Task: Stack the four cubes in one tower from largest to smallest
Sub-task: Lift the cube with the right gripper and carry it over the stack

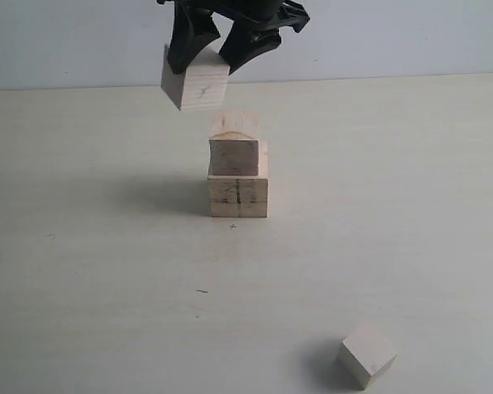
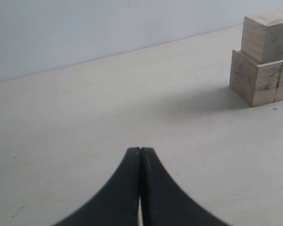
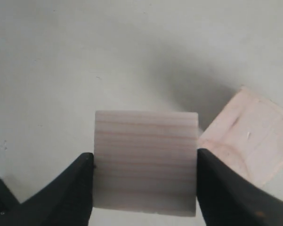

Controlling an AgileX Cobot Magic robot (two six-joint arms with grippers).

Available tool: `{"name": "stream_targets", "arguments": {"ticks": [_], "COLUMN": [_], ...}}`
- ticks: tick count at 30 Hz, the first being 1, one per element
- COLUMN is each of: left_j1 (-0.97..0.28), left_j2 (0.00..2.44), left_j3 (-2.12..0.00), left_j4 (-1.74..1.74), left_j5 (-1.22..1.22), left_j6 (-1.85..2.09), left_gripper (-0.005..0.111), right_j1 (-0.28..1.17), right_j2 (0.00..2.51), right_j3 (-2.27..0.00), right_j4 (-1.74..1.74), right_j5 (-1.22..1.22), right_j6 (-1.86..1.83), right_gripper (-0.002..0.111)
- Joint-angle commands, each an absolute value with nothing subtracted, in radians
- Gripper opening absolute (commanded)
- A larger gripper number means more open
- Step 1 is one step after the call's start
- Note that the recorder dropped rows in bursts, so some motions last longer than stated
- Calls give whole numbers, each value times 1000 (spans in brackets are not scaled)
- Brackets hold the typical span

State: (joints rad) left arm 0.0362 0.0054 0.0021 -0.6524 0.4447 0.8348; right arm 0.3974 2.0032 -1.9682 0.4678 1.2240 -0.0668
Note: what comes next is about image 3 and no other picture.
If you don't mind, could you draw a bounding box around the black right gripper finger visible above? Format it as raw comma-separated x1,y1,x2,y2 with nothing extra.
196,148,283,226

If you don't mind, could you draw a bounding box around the small wooden cube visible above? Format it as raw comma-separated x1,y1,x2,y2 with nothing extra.
93,111,198,217

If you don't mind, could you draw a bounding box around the medium wooden cube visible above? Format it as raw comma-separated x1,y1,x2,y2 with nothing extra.
199,87,283,187

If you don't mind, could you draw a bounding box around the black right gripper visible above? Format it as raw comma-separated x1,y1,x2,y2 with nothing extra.
0,153,94,226

